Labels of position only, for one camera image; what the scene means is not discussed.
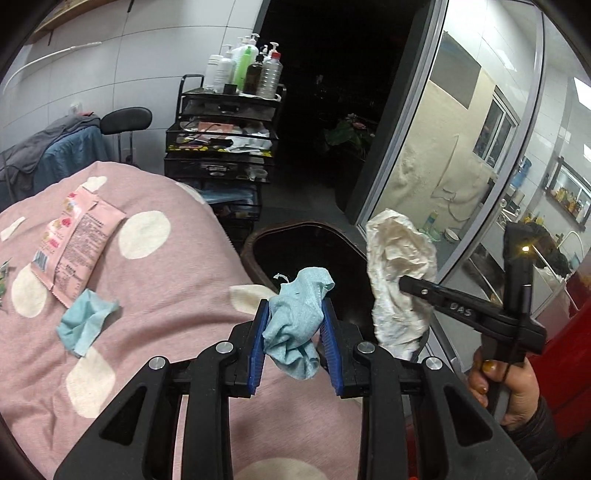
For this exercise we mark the white curved floor lamp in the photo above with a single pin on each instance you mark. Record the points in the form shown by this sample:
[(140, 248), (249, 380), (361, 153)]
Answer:
[(46, 57)]

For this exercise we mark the black trolley cart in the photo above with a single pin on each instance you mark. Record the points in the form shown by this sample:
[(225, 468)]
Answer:
[(221, 157)]

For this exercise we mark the wooden wall shelf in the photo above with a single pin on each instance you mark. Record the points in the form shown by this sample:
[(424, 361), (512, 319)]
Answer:
[(60, 18)]

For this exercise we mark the blue covered massage bed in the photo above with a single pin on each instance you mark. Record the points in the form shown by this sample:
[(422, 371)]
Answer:
[(69, 152)]

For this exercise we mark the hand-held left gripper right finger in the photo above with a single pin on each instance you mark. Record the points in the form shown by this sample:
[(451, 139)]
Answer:
[(330, 353)]

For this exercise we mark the pink printed snack packet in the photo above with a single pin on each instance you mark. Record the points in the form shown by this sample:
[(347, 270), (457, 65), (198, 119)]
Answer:
[(57, 230)]

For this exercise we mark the black trash bin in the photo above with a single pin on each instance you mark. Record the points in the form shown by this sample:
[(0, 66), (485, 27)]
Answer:
[(314, 249)]

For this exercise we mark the grey blanket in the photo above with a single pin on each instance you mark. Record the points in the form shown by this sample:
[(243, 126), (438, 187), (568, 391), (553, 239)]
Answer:
[(37, 143)]

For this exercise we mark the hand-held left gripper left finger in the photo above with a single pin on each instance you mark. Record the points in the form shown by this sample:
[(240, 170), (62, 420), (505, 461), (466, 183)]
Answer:
[(256, 353)]

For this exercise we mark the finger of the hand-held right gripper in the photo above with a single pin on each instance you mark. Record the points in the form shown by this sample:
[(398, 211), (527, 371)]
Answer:
[(457, 305)]

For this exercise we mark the black round stool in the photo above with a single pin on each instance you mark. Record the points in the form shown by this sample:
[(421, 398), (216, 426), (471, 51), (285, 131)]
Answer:
[(124, 121)]

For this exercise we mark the person's right forearm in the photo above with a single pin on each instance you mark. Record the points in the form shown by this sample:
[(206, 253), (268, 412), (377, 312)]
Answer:
[(540, 443)]

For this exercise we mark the light blue cloth scrap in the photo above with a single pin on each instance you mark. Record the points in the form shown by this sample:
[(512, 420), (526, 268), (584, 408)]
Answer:
[(291, 318), (85, 323)]

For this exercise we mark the potted plant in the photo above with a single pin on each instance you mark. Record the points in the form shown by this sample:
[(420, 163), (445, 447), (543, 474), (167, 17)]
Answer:
[(351, 134)]

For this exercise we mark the cluster of toiletry bottles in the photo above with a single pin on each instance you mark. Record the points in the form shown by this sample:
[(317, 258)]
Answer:
[(244, 69)]

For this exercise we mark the pink plain snack packet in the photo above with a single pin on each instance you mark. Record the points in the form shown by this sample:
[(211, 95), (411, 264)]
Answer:
[(87, 240)]

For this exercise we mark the person's right hand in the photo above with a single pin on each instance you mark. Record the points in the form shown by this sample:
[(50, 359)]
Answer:
[(521, 387)]

